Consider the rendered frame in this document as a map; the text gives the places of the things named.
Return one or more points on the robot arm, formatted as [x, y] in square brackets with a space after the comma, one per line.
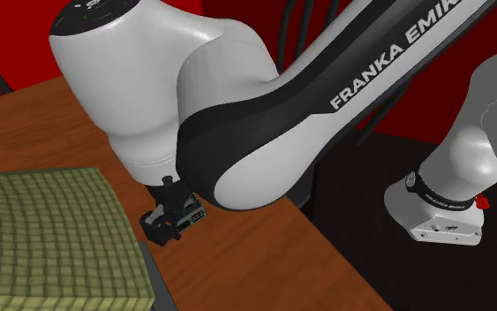
[136, 86]

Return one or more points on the black robot stand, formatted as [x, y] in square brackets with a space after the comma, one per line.
[381, 275]

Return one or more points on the brown wooden table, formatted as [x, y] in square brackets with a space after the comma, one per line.
[239, 267]

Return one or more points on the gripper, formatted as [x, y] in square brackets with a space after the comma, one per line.
[164, 217]

